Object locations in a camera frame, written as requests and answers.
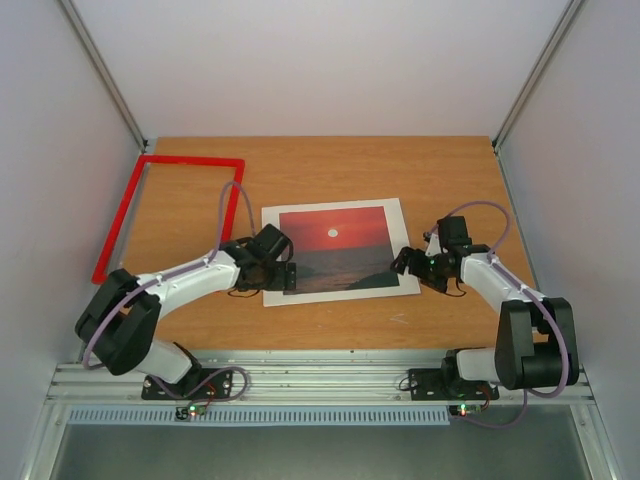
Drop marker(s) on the aluminium corner post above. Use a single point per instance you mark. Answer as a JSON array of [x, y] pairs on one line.
[[558, 34], [89, 46]]

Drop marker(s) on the right aluminium corner post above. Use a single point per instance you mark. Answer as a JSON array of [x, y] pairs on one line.
[[558, 34]]

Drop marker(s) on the left aluminium corner post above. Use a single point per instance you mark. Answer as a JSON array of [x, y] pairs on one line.
[[89, 46]]

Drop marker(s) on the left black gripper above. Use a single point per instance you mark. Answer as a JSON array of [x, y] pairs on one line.
[[281, 282]]

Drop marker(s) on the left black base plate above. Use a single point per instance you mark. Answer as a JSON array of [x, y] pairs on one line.
[[197, 385]]

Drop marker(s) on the left small circuit board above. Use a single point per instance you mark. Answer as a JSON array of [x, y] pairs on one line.
[[192, 411]]

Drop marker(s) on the grey slotted cable duct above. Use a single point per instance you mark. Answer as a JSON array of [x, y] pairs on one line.
[[261, 416]]

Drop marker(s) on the red picture frame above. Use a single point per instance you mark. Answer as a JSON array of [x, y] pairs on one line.
[[238, 166]]

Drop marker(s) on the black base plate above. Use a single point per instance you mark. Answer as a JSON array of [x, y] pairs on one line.
[[197, 385], [426, 384]]

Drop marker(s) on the aluminium front rail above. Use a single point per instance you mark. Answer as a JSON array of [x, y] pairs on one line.
[[277, 377]]

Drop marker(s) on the right small circuit board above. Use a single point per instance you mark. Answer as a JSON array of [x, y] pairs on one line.
[[466, 410]]

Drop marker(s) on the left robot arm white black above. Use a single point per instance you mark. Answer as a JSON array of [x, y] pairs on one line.
[[118, 326]]

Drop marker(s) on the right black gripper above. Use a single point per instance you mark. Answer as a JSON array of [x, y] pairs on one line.
[[417, 261]]

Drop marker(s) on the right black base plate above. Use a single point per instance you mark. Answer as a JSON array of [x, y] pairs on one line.
[[426, 384]]

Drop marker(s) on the red sunset photo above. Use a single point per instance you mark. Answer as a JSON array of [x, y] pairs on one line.
[[340, 250]]

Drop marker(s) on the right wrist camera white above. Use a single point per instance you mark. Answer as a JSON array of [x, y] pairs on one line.
[[432, 242]]

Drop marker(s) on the small circuit board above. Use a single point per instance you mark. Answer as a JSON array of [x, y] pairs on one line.
[[466, 410], [192, 411]]

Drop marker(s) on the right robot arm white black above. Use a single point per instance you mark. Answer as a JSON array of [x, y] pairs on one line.
[[536, 347]]

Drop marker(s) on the white mat board with glass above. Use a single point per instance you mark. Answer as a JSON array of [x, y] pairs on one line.
[[409, 285]]

